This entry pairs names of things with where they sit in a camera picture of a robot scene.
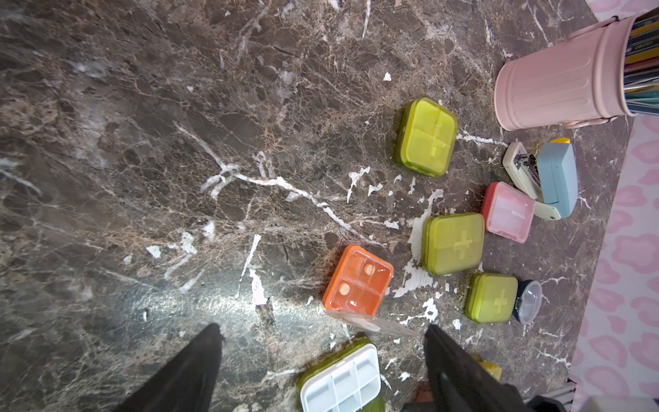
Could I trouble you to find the small dark red pillbox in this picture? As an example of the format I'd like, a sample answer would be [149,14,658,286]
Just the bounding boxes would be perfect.
[415,381,433,403]

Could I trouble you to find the pencils in cup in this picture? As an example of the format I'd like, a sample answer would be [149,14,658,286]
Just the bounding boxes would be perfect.
[623,8,658,116]

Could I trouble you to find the pink red rectangular pillbox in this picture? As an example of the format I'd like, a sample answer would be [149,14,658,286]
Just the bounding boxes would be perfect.
[481,182,535,244]

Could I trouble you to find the pink pencil cup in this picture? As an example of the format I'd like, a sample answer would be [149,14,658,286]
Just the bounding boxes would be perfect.
[494,16,635,131]

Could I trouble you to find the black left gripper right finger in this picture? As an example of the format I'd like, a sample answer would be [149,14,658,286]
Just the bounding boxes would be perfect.
[424,324,529,411]

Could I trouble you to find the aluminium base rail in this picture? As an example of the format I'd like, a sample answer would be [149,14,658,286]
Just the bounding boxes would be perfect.
[542,379,578,412]

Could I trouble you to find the small orange pillbox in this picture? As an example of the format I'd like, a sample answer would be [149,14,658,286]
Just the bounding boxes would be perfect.
[323,245,420,337]

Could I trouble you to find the small yellow pillbox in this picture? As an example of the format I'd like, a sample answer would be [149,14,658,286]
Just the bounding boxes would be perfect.
[473,355,503,382]

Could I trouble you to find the grey blue stapler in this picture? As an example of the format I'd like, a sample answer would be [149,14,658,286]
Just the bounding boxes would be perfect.
[502,142,578,221]

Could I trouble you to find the yellow glue stick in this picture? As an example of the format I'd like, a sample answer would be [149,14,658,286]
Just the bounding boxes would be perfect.
[551,137,571,144]

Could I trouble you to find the green pillbox front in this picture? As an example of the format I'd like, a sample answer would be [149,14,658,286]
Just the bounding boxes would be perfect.
[297,337,385,412]

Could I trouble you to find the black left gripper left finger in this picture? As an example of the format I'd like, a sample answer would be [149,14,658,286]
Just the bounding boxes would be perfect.
[115,323,223,411]

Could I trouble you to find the green pillbox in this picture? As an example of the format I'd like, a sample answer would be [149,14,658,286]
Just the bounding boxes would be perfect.
[464,273,518,324]
[395,97,458,177]
[420,213,485,276]
[297,337,385,412]

